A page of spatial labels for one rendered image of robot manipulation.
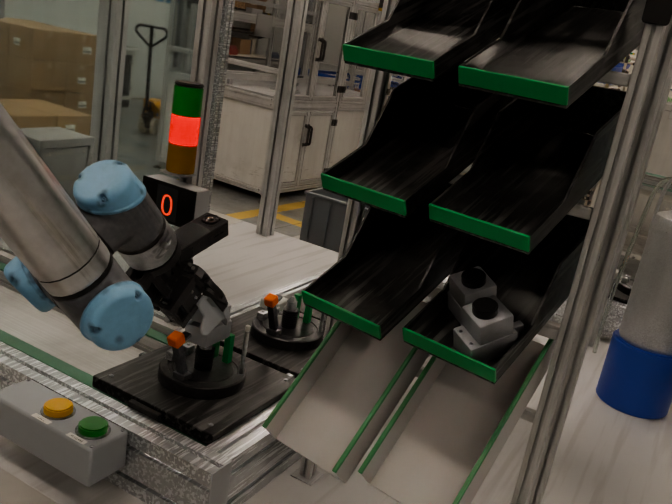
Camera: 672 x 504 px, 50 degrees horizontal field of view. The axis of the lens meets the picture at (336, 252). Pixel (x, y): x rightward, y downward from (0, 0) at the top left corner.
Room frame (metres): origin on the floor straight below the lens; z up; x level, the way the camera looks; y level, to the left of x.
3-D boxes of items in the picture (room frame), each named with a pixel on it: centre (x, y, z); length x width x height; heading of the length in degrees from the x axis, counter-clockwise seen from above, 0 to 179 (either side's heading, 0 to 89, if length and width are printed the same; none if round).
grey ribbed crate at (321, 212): (3.18, -0.19, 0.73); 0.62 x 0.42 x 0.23; 63
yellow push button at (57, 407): (0.91, 0.35, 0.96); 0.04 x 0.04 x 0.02
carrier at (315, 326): (1.30, 0.07, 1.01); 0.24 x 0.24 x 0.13; 63
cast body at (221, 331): (1.08, 0.18, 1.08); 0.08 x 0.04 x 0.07; 153
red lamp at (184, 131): (1.26, 0.30, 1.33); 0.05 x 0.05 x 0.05
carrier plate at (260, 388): (1.07, 0.18, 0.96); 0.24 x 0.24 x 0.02; 63
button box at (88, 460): (0.91, 0.35, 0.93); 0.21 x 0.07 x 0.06; 63
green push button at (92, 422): (0.88, 0.29, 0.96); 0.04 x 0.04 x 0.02
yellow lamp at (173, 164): (1.26, 0.30, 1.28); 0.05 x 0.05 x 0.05
